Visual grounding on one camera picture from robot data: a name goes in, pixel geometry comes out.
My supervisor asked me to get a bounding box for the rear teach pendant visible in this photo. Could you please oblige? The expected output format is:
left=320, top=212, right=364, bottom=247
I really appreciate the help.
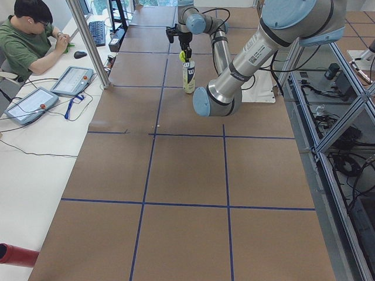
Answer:
left=50, top=66, right=94, bottom=97

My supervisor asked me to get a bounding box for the clear tennis ball can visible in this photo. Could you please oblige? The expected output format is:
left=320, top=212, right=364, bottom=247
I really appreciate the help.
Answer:
left=182, top=60, right=195, bottom=94

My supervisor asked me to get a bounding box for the front teach pendant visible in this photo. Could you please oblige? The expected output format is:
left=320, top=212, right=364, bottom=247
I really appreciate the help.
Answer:
left=5, top=87, right=59, bottom=125

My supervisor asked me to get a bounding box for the blue lanyard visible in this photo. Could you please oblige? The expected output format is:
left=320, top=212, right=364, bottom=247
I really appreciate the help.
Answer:
left=64, top=94, right=86, bottom=121

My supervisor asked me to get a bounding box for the seated person green shirt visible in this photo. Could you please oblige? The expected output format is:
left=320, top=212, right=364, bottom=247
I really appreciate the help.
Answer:
left=1, top=1, right=70, bottom=80

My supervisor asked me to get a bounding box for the black computer mouse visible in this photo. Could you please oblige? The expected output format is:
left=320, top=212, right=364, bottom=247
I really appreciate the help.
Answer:
left=73, top=51, right=87, bottom=59

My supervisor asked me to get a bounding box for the red cylinder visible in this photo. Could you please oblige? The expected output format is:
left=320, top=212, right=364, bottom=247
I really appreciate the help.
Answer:
left=1, top=244, right=39, bottom=268

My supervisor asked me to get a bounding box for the black computer box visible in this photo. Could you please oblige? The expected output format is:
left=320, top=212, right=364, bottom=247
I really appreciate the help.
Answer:
left=108, top=28, right=125, bottom=53

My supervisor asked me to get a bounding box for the teach pendant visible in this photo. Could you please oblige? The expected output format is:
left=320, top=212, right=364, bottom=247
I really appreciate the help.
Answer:
left=50, top=66, right=94, bottom=97
left=5, top=87, right=59, bottom=125

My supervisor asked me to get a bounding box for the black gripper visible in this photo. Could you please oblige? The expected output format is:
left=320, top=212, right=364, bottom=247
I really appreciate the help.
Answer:
left=178, top=31, right=193, bottom=63

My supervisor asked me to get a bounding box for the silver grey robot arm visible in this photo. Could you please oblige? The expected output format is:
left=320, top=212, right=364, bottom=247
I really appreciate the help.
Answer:
left=177, top=0, right=347, bottom=116

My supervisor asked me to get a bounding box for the black keyboard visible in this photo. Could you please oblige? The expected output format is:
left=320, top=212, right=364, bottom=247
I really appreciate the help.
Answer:
left=88, top=20, right=105, bottom=46

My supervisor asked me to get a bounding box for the yellow tennis ball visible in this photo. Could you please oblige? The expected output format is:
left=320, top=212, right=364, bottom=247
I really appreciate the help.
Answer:
left=179, top=51, right=186, bottom=63

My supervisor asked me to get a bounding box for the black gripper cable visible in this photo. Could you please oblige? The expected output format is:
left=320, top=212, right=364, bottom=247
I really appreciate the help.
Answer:
left=199, top=8, right=232, bottom=33

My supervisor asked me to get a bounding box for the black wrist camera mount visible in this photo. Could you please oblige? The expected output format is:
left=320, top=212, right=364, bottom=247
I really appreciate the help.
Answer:
left=166, top=25, right=179, bottom=44

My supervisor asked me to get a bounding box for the black power brick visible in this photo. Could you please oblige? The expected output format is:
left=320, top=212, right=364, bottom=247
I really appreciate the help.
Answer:
left=324, top=63, right=340, bottom=80

